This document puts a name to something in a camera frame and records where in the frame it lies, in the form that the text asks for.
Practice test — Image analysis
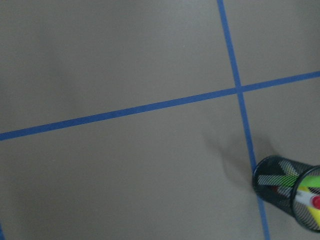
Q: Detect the green highlighter pen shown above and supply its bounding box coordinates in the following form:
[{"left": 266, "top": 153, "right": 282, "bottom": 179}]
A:
[{"left": 275, "top": 175, "right": 320, "bottom": 188}]

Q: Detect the red capped white marker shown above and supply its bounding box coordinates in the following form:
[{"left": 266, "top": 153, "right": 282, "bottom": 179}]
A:
[{"left": 294, "top": 190, "right": 320, "bottom": 210}]

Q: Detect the yellow highlighter pen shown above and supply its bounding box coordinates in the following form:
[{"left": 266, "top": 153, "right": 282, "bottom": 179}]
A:
[{"left": 303, "top": 204, "right": 320, "bottom": 230}]

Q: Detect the brown paper table cover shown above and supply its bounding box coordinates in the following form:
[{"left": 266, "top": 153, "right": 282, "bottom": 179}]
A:
[{"left": 0, "top": 0, "right": 320, "bottom": 240}]

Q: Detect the black mesh pen cup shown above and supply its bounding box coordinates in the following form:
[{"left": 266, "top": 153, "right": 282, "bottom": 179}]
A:
[{"left": 252, "top": 155, "right": 320, "bottom": 233}]

